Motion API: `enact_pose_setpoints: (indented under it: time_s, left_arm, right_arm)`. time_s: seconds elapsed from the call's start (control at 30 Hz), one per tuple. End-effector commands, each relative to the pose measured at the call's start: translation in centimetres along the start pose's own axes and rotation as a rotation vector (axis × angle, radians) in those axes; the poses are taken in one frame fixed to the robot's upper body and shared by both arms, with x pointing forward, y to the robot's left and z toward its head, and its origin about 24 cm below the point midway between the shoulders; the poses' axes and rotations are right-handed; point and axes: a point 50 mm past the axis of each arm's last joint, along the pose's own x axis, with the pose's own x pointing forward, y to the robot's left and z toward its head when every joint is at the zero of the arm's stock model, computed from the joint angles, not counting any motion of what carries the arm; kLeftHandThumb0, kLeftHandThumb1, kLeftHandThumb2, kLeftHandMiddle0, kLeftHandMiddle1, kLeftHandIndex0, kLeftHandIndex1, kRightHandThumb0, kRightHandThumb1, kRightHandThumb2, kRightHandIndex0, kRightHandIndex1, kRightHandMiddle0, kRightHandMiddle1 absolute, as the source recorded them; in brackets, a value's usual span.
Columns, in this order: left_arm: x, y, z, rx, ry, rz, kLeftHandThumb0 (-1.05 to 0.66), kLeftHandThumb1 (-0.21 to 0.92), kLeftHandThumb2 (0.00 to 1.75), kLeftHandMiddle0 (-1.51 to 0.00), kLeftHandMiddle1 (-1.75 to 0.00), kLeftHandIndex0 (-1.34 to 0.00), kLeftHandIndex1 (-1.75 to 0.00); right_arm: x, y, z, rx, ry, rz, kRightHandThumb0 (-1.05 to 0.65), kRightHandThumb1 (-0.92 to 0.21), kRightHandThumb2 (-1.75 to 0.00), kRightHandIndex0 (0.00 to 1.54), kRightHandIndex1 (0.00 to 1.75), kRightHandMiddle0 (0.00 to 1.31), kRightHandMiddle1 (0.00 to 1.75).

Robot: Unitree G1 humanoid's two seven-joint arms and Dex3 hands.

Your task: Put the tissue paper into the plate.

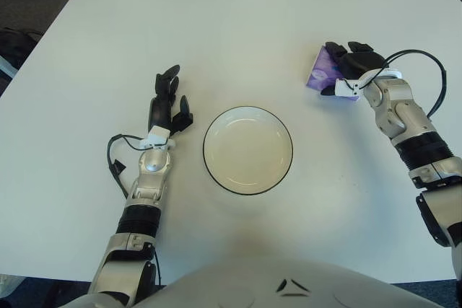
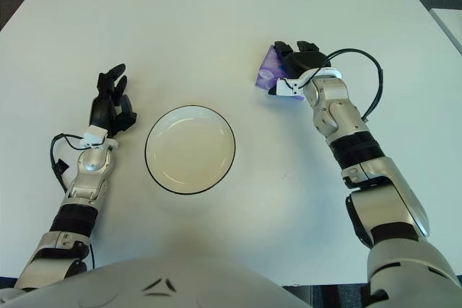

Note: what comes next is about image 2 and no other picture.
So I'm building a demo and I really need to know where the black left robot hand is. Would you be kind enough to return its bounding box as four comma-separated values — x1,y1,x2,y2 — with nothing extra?
89,63,138,139

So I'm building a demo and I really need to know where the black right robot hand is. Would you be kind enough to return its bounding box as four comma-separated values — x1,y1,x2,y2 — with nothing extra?
269,40,331,97

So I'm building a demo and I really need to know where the purple tissue paper pack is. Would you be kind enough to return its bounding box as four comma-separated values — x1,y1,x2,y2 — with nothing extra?
255,45,306,102

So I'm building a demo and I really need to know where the white plate with black rim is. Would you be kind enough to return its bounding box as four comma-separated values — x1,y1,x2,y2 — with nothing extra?
144,105,237,194

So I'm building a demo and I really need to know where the white side table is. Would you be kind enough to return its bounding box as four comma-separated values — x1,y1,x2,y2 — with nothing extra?
430,7,462,53

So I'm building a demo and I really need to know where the grey robot torso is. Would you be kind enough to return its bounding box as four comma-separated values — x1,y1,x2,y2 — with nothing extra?
0,252,308,308

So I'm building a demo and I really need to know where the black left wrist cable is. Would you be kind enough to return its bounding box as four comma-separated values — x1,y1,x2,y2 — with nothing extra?
49,133,95,193

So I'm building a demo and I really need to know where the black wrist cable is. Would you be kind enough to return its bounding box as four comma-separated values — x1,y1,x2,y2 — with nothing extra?
49,133,95,193
326,47,383,121

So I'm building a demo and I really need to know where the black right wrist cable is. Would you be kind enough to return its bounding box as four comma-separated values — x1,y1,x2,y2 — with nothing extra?
326,47,383,121

